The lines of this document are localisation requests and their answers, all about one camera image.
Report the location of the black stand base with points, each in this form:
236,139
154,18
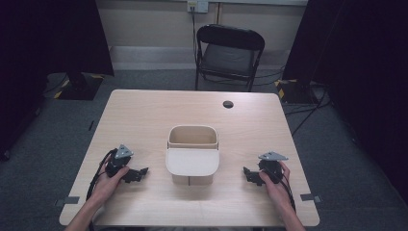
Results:
81,86
296,91

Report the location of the beige storage box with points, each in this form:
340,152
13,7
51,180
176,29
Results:
193,136

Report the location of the person's right hand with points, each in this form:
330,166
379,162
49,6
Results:
276,190

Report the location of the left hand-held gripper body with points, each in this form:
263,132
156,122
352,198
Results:
119,159

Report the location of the black curtain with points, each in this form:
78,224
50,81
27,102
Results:
359,64
48,35

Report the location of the white wall outlet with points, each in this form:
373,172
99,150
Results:
197,5

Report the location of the grey tape strip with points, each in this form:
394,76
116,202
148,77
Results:
68,200
310,197

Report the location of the person's left hand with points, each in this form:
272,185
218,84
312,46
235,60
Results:
108,186

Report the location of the black folding chair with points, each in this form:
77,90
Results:
228,54

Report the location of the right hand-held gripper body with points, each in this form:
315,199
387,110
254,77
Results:
271,165

